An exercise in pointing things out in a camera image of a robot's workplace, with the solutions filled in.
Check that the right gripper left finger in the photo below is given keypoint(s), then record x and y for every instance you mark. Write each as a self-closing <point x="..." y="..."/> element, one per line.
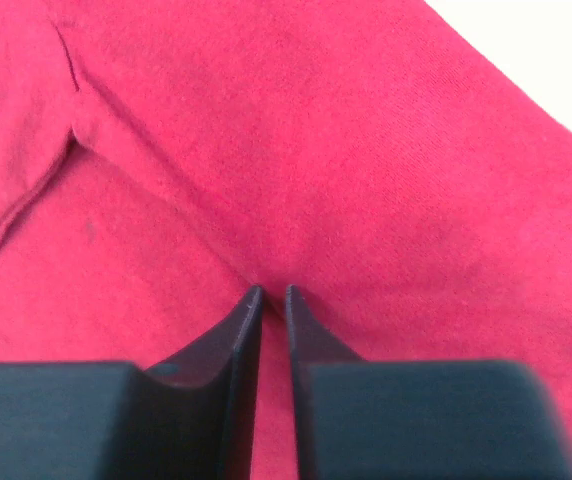
<point x="191" y="416"/>

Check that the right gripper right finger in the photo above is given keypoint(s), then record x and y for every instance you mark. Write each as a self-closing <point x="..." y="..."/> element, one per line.
<point x="356" y="419"/>

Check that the red t shirt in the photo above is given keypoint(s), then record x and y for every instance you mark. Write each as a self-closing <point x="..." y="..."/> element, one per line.
<point x="157" y="158"/>

